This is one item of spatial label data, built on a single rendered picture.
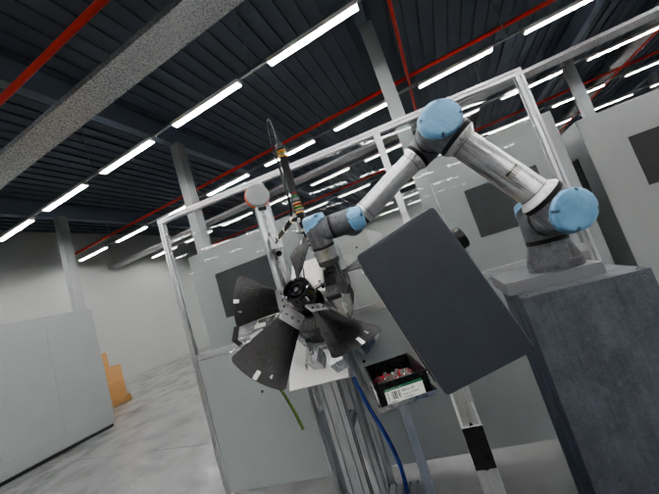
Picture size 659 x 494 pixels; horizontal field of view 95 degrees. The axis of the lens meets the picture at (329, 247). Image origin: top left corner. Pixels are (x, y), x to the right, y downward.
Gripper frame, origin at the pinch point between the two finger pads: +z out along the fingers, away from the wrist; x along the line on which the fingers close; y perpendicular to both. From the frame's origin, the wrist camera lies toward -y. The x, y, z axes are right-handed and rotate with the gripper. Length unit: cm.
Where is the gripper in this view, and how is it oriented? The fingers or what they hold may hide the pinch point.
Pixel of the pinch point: (348, 316)
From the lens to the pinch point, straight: 103.5
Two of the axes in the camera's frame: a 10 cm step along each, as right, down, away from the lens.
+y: 1.4, -2.4, 9.6
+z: 3.5, 9.2, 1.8
